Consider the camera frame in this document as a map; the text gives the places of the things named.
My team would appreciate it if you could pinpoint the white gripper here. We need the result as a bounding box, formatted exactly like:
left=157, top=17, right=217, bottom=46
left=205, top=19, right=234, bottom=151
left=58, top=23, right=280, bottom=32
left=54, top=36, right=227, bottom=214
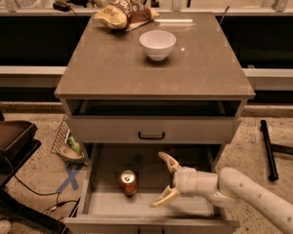
left=149, top=151, right=198, bottom=208

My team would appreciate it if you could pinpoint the red coke can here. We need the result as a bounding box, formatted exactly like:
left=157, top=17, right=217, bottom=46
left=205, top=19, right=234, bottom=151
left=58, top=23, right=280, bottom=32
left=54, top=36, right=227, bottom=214
left=120, top=170, right=138, bottom=196

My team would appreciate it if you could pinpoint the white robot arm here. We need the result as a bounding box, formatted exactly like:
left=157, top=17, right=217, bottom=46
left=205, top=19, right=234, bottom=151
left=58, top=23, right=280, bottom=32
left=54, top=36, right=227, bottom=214
left=151, top=151, right=293, bottom=234

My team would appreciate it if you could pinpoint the closed grey top drawer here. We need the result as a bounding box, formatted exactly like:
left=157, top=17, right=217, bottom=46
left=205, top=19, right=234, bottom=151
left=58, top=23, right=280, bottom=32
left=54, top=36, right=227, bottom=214
left=66, top=116, right=241, bottom=144

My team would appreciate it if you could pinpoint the open grey middle drawer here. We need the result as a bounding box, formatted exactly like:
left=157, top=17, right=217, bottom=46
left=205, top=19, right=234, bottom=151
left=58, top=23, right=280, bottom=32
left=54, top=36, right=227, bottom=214
left=64, top=144, right=239, bottom=234

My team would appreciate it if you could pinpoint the grey drawer cabinet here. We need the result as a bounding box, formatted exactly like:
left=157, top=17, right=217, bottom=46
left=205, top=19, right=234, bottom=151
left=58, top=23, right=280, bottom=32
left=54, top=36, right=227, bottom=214
left=54, top=11, right=256, bottom=234

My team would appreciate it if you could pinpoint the blue tape cross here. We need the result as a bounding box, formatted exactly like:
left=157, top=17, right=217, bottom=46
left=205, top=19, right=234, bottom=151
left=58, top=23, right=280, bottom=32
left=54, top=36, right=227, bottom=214
left=57, top=164, right=83, bottom=193

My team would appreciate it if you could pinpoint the green object in basket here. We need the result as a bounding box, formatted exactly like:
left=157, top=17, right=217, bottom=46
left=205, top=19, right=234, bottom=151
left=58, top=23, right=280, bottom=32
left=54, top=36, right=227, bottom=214
left=68, top=136, right=80, bottom=153

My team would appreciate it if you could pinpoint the black bar on floor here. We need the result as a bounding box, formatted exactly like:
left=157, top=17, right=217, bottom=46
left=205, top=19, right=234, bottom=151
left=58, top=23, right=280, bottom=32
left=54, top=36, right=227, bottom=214
left=261, top=120, right=278, bottom=181

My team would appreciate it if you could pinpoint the small bowl in basket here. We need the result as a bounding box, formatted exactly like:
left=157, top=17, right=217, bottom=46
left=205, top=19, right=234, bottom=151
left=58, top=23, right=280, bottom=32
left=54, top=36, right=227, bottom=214
left=60, top=146, right=83, bottom=161

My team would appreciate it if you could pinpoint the white bowl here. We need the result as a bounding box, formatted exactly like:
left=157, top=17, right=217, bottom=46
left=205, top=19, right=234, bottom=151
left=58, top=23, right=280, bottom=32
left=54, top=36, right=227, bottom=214
left=140, top=30, right=177, bottom=61

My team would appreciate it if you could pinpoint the brown yellow chip bag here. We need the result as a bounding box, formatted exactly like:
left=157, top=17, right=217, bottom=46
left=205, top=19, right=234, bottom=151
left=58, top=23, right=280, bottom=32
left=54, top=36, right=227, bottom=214
left=94, top=0, right=159, bottom=31

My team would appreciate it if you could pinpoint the white shoe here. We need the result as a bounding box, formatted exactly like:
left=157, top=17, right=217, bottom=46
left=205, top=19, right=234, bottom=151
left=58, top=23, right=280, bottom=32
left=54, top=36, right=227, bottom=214
left=0, top=220, right=12, bottom=234

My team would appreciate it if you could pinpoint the black power adapter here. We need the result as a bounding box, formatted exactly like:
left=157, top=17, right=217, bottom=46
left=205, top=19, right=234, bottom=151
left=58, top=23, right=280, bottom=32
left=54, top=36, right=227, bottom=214
left=53, top=1, right=70, bottom=12

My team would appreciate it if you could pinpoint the black drawer handle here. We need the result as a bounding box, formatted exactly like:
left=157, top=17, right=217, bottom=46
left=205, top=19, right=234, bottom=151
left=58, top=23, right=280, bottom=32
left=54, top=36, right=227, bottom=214
left=138, top=132, right=165, bottom=140

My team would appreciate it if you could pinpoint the wire basket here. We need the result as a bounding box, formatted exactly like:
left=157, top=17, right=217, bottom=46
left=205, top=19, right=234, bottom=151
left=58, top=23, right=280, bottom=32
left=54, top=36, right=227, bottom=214
left=51, top=118, right=87, bottom=165

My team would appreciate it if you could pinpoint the black cable on floor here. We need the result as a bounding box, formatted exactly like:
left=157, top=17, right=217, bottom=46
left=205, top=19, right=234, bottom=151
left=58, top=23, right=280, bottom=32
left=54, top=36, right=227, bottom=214
left=3, top=156, right=80, bottom=221

